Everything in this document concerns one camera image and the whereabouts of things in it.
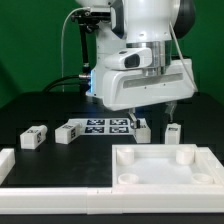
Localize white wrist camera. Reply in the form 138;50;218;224
104;48;152;70

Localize black base cables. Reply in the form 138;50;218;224
41;75;92;93

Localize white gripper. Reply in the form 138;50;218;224
102;59;195;129

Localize AprilTag marker sheet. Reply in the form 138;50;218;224
67;117;148;136

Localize white U-shaped fence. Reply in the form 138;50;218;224
0;149;224;214

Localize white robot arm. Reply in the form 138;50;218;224
72;0;197;129

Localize white camera cable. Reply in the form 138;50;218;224
60;7;90;93

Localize white square tabletop part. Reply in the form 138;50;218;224
112;144;224;192

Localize black camera on stand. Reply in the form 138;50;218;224
71;8;110;80

